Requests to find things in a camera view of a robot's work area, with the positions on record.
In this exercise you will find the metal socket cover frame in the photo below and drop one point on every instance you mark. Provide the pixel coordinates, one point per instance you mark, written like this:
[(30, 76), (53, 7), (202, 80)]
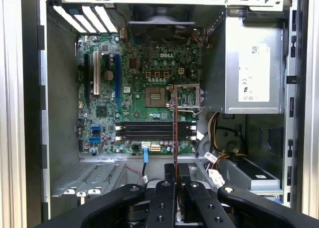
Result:
[(201, 98)]

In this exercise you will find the white expansion slot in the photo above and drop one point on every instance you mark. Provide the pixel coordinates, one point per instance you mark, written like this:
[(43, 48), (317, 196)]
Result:
[(96, 73)]

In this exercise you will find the black expansion slot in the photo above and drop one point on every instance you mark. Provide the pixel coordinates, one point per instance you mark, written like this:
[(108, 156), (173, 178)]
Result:
[(86, 80)]

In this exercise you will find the orange square inductor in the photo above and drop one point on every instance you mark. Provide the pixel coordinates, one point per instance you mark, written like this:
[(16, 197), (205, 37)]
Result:
[(147, 74), (166, 74), (157, 74)]

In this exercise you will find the black square chipset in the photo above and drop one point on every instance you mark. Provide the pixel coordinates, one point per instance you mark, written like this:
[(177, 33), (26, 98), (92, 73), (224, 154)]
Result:
[(101, 111)]

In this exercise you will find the silver expansion slot cover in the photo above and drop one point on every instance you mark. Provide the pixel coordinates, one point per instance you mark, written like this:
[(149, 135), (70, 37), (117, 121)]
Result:
[(96, 19), (106, 19), (69, 19), (86, 24)]

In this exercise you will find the round coin battery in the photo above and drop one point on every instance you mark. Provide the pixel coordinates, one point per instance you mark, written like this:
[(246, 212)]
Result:
[(108, 75)]

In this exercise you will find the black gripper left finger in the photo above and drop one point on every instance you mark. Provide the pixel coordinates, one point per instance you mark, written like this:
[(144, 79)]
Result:
[(162, 208)]

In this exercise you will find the CPU socket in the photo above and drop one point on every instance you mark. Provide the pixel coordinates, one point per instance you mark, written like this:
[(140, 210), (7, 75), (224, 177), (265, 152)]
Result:
[(155, 97)]

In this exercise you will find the white power connector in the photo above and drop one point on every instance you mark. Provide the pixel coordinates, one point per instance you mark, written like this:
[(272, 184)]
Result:
[(181, 71)]

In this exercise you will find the grey metal drive cage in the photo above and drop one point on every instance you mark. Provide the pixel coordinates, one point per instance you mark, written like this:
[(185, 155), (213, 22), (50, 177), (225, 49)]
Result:
[(249, 180)]

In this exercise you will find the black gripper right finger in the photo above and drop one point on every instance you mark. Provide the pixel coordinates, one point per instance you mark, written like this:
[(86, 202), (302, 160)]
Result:
[(210, 209)]

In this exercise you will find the black RAM slot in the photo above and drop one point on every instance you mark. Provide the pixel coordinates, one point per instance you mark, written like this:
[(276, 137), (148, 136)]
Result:
[(149, 138), (149, 128), (149, 124), (149, 134)]

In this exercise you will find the blue expansion slot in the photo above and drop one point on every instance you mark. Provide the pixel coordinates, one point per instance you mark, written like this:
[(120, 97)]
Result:
[(117, 83)]

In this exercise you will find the RAM stick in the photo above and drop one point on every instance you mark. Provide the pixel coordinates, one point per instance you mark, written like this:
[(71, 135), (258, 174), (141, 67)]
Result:
[(175, 138)]

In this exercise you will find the perforated metal disk bay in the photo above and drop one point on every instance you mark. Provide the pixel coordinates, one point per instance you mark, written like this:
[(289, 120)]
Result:
[(74, 178)]

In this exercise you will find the grey power supply unit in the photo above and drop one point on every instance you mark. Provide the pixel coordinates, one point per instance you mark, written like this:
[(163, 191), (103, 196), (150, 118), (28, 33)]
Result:
[(231, 63)]

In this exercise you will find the black case fan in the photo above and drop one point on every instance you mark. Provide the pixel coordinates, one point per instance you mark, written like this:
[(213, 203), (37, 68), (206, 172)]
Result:
[(159, 28)]

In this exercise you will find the blue SATA port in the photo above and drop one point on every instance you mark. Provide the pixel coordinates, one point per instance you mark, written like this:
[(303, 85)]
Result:
[(95, 129), (94, 140)]

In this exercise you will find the green motherboard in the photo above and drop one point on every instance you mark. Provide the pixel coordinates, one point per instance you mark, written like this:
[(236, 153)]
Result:
[(139, 112)]

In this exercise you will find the black open PC case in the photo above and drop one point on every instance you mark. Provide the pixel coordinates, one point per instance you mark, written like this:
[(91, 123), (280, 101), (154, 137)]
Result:
[(62, 100)]

